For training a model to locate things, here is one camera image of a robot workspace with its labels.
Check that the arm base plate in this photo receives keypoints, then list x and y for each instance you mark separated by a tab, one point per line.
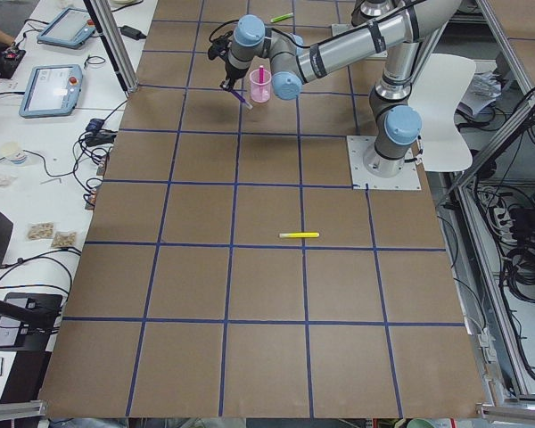
339	28
369	171

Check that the far teach pendant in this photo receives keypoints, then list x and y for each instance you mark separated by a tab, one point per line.
71	28

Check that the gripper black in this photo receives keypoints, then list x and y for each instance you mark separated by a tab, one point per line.
232	74

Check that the near teach pendant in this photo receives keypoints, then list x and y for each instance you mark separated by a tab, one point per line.
52	91

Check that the white chair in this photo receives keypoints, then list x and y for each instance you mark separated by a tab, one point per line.
435	95

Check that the purple pen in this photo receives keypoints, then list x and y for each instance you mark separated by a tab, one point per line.
241	99

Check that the pink mesh cup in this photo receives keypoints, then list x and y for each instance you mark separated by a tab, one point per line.
260	93

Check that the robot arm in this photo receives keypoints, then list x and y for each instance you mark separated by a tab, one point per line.
405	30

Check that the green pen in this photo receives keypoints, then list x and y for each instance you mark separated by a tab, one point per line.
283	17

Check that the teach pendant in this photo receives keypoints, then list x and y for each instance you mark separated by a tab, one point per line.
52	91
71	28

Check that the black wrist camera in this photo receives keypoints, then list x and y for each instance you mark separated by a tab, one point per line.
219	48

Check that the yellow pen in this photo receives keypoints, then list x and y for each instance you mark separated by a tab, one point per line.
299	235

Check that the aluminium frame post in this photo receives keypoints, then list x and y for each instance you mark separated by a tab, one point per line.
107	28

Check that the white paper cup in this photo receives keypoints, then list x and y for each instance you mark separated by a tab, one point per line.
13	152

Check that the black power adapter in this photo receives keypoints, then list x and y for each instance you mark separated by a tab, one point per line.
132	33

